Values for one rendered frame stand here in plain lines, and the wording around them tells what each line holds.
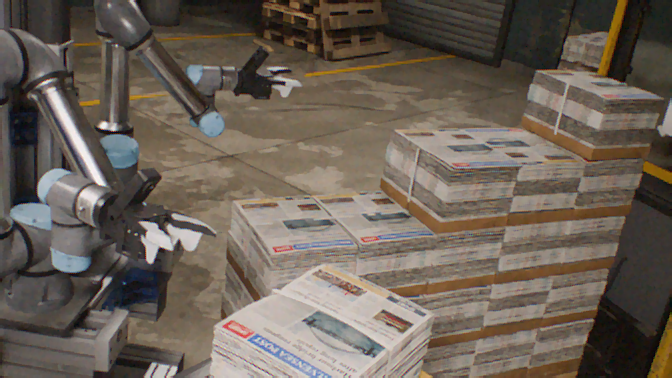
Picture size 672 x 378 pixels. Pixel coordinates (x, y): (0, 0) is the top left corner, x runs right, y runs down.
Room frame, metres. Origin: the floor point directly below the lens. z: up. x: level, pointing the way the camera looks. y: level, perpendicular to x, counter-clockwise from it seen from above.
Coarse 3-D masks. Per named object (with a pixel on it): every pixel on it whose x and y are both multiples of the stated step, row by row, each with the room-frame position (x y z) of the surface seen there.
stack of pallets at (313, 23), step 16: (272, 0) 8.84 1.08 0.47; (288, 0) 9.13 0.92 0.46; (304, 0) 8.56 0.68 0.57; (336, 0) 8.70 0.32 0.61; (368, 0) 9.22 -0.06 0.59; (272, 16) 8.84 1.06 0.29; (288, 16) 8.61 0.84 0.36; (304, 16) 8.48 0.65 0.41; (320, 16) 8.44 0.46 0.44; (272, 32) 8.77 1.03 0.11; (288, 32) 8.60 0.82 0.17; (304, 32) 8.80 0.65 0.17; (320, 32) 8.50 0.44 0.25; (336, 32) 8.86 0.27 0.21; (320, 48) 8.51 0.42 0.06
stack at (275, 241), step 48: (384, 192) 2.47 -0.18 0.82; (240, 240) 2.09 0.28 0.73; (288, 240) 1.95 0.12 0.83; (336, 240) 2.00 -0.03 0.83; (384, 240) 2.05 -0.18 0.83; (432, 240) 2.13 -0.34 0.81; (480, 240) 2.24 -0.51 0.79; (528, 240) 2.35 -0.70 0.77; (240, 288) 2.05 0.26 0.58; (384, 288) 2.07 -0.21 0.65; (480, 288) 2.26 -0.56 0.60; (528, 288) 2.37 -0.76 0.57; (432, 336) 2.18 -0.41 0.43; (528, 336) 2.41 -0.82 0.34
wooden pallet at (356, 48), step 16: (320, 0) 8.29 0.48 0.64; (352, 0) 8.78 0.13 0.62; (336, 16) 8.31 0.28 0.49; (352, 16) 8.56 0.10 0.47; (368, 16) 8.83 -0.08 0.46; (384, 16) 9.11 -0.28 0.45; (352, 32) 8.67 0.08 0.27; (368, 32) 8.98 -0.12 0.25; (336, 48) 8.40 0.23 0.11; (352, 48) 8.46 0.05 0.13; (368, 48) 8.72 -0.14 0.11; (384, 48) 9.00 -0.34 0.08
